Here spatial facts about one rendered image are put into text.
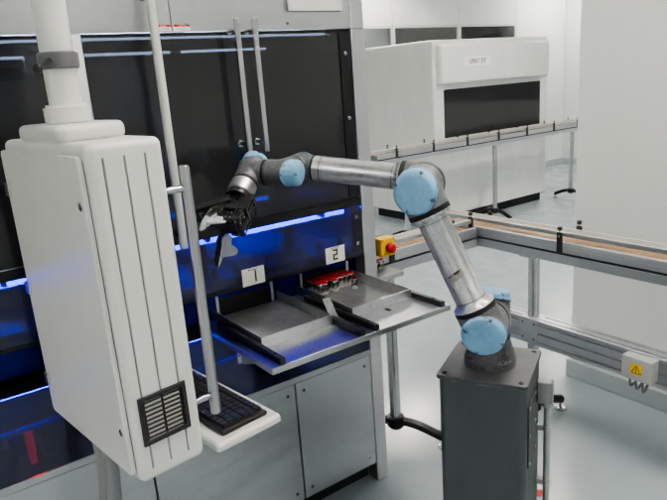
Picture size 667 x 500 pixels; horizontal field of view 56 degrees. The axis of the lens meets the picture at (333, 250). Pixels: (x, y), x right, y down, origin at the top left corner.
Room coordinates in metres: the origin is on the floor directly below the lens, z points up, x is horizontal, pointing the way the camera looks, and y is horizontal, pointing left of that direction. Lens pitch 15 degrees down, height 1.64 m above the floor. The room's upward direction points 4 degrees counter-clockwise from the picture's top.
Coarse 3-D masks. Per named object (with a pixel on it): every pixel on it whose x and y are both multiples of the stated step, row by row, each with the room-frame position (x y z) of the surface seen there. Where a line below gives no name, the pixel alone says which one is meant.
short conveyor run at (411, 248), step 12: (456, 228) 2.83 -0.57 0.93; (468, 228) 2.81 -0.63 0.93; (396, 240) 2.56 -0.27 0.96; (408, 240) 2.68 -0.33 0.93; (420, 240) 2.67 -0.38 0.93; (468, 240) 2.78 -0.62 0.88; (396, 252) 2.53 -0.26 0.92; (408, 252) 2.57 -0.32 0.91; (420, 252) 2.61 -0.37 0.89; (384, 264) 2.49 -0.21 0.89; (396, 264) 2.53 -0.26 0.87; (408, 264) 2.56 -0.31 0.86
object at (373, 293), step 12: (360, 276) 2.31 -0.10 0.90; (372, 276) 2.25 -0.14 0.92; (300, 288) 2.19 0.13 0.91; (348, 288) 2.23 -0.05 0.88; (360, 288) 2.22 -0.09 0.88; (372, 288) 2.21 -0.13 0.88; (384, 288) 2.19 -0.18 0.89; (396, 288) 2.14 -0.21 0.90; (408, 288) 2.09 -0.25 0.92; (336, 300) 2.11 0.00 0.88; (348, 300) 2.10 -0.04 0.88; (360, 300) 2.09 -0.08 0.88; (372, 300) 2.08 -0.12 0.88; (384, 300) 2.01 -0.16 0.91; (396, 300) 2.04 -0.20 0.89; (360, 312) 1.95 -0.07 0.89
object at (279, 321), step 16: (272, 304) 2.12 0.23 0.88; (288, 304) 2.10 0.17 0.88; (304, 304) 2.01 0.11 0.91; (224, 320) 1.93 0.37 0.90; (240, 320) 1.97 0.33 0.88; (256, 320) 1.96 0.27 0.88; (272, 320) 1.95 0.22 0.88; (288, 320) 1.94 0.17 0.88; (304, 320) 1.93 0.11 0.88; (320, 320) 1.86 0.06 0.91; (256, 336) 1.76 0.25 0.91; (272, 336) 1.76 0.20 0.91; (288, 336) 1.79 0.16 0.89
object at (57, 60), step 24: (48, 0) 1.42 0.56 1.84; (48, 24) 1.42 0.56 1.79; (48, 48) 1.42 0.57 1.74; (72, 48) 1.46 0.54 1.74; (48, 72) 1.42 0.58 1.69; (72, 72) 1.44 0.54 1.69; (48, 96) 1.43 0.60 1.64; (72, 96) 1.43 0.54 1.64; (48, 120) 1.41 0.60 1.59; (72, 120) 1.41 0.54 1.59
